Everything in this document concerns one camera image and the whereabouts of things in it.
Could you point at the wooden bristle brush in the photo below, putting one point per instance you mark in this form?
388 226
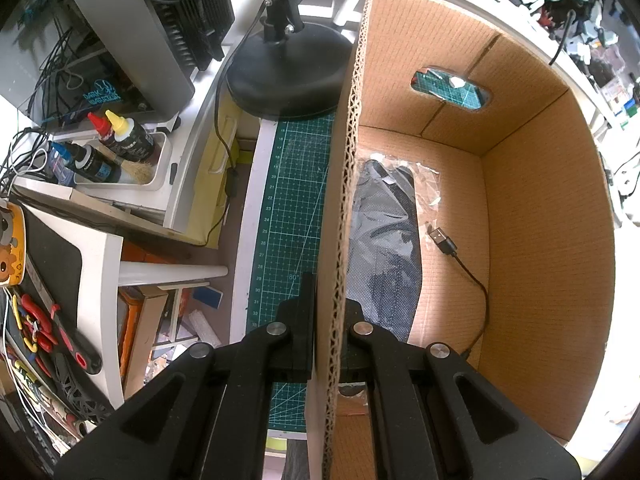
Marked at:
136 172

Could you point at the white plastic tray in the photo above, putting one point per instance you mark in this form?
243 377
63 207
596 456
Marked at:
160 160

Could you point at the yellow cap black bottle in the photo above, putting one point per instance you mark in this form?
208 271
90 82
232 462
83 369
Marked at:
130 140

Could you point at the orange white power strip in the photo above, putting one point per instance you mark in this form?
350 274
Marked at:
12 250

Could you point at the blue cap black bottle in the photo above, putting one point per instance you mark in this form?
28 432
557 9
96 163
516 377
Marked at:
90 167

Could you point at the green cutting mat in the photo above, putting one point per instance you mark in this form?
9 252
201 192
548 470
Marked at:
290 200

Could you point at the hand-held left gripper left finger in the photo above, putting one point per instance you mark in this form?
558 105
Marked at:
305 320

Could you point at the yellow storage box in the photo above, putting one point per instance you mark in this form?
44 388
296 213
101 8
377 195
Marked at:
220 160

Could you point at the orange box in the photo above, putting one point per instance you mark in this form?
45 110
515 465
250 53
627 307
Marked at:
131 320

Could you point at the black round lamp base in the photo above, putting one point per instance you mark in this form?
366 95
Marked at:
290 70

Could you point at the black pad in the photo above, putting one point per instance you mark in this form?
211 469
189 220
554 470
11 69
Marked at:
52 255

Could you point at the black ribbed case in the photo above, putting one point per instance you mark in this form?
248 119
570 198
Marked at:
200 20

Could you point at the black gloves in plastic bag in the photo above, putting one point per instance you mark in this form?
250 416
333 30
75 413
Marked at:
380 240

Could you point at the white side table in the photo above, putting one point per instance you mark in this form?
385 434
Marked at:
102 280

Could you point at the red cap black bottle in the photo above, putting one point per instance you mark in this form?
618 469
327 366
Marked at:
100 127

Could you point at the brown cardboard box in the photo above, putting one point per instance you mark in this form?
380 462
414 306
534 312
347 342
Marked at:
540 210

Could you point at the grey computer case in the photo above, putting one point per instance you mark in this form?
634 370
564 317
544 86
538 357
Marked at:
100 25

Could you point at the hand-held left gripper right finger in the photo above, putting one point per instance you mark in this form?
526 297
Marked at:
352 355

